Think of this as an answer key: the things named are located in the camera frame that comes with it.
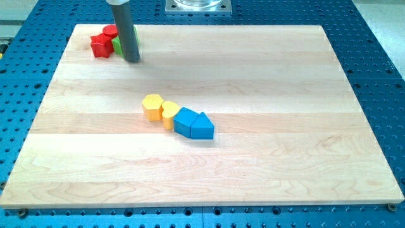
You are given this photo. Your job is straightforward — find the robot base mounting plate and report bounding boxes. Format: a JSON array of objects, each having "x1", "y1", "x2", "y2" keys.
[{"x1": 165, "y1": 0, "x2": 232, "y2": 13}]

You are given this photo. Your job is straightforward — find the green star block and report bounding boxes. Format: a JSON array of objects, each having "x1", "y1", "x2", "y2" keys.
[{"x1": 111, "y1": 26, "x2": 139, "y2": 57}]

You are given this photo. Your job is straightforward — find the red star block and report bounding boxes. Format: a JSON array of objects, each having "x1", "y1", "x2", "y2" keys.
[{"x1": 90, "y1": 34, "x2": 114, "y2": 58}]

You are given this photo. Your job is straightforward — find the blue house-shaped block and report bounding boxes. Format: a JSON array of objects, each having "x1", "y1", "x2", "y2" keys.
[{"x1": 190, "y1": 112, "x2": 215, "y2": 139}]

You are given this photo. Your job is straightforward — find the blue cube block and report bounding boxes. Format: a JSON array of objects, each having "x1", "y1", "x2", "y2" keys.
[{"x1": 173, "y1": 107, "x2": 199, "y2": 138}]

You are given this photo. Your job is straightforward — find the yellow heart block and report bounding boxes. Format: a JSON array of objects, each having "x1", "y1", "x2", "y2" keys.
[{"x1": 162, "y1": 101, "x2": 180, "y2": 130}]

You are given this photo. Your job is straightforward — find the yellow hexagon block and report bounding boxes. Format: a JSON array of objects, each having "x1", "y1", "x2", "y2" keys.
[{"x1": 142, "y1": 94, "x2": 164, "y2": 121}]

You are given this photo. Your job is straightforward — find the wooden board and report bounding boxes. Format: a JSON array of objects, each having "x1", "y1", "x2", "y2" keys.
[{"x1": 1, "y1": 24, "x2": 404, "y2": 209}]

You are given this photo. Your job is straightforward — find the red cylinder block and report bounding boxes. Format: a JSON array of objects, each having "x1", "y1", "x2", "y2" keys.
[{"x1": 103, "y1": 24, "x2": 118, "y2": 39}]

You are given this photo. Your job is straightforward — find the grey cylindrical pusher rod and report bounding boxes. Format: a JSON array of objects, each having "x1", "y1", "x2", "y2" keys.
[{"x1": 106, "y1": 0, "x2": 140, "y2": 63}]

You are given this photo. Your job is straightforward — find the blue perforated table plate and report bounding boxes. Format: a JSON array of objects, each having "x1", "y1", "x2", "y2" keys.
[{"x1": 1, "y1": 1, "x2": 404, "y2": 227}]

